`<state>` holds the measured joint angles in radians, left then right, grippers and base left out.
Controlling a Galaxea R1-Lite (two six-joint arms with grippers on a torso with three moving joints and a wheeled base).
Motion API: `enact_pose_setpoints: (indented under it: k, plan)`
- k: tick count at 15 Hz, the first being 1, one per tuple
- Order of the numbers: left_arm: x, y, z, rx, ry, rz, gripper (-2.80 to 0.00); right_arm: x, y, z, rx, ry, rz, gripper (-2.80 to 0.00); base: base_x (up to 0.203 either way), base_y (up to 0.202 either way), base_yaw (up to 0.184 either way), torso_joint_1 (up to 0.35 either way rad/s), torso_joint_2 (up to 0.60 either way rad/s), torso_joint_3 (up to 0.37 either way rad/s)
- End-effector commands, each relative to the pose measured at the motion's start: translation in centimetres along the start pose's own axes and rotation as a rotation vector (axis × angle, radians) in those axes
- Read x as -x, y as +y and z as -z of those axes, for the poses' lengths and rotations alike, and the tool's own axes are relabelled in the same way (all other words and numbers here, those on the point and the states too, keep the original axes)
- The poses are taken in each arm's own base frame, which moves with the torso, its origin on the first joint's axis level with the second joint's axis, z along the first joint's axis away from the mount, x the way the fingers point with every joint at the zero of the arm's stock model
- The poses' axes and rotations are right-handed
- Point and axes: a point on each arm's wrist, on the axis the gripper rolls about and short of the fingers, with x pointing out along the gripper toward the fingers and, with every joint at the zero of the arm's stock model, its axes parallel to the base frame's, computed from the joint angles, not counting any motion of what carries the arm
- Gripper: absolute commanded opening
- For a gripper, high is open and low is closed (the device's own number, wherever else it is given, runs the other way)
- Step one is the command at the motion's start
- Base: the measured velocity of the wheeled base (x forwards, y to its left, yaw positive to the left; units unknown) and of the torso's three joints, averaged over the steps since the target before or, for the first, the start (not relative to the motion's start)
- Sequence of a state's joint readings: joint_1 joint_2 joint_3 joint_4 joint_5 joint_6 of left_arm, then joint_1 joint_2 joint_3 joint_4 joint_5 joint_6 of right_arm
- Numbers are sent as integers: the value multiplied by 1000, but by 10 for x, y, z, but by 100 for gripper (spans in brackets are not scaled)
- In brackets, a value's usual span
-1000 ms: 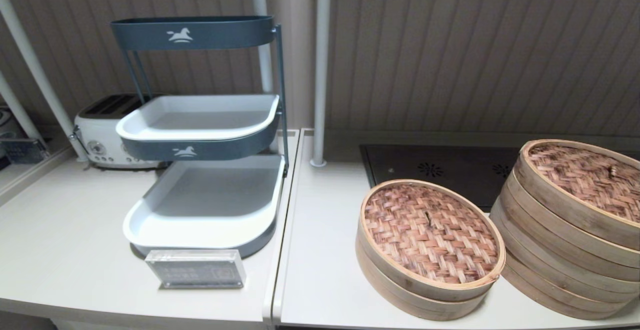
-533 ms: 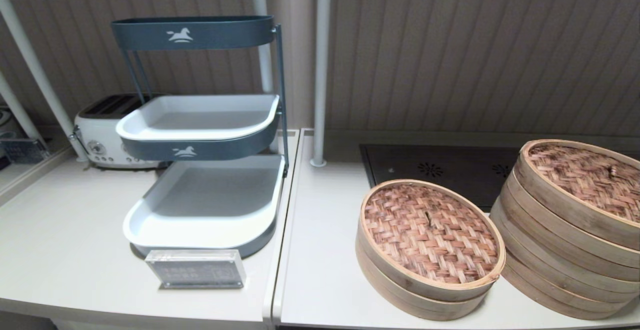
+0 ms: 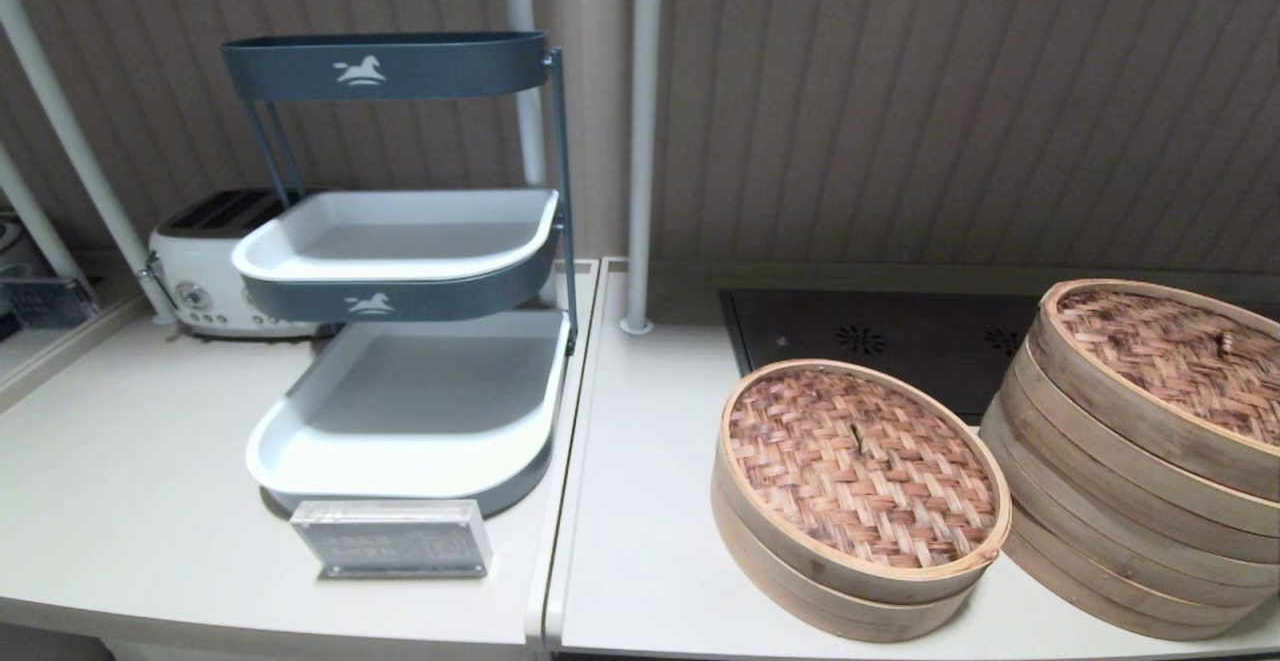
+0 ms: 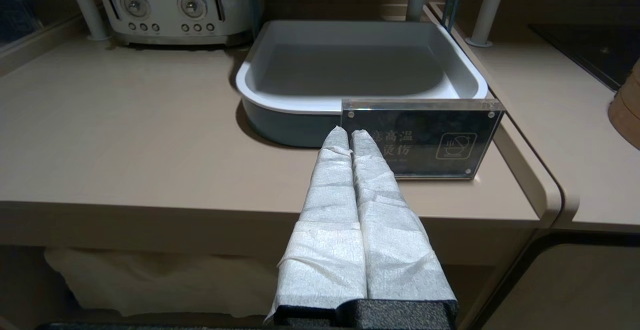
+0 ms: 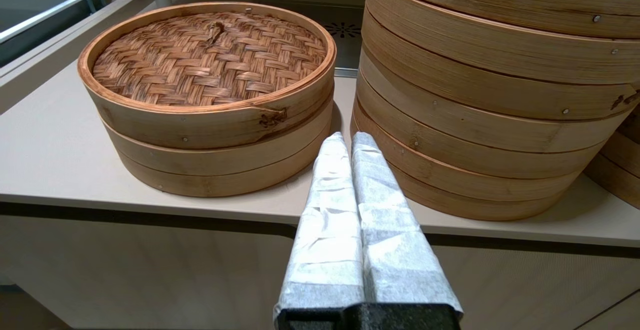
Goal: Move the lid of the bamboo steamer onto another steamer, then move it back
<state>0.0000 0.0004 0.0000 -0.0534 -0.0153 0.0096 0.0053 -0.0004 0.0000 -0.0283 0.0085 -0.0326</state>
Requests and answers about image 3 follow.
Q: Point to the small woven bamboo steamer lid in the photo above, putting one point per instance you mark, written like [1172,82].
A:
[860,471]

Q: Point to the small bamboo steamer basket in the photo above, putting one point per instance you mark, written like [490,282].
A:
[850,621]

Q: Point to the large bamboo steamer basket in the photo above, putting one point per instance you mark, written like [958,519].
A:
[1100,601]
[1100,536]
[1100,466]

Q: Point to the white metal pole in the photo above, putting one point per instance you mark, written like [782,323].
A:
[38,221]
[82,141]
[645,141]

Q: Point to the black induction cooktop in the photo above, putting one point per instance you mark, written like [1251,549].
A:
[800,336]

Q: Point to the white tray with blue base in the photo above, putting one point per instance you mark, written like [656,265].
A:
[420,391]

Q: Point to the white tray with horse logo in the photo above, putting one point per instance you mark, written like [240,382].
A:
[400,241]

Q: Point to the dark blue horse-logo shelf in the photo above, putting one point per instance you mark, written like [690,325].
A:
[450,69]

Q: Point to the clear acrylic warning sign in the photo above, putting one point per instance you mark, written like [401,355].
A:
[390,541]

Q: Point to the white retro toaster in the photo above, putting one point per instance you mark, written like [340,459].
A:
[195,261]

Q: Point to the grey patterned box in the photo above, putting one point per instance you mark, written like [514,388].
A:
[45,303]

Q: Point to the dark blue metal rack frame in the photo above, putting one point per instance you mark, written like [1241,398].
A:
[563,191]

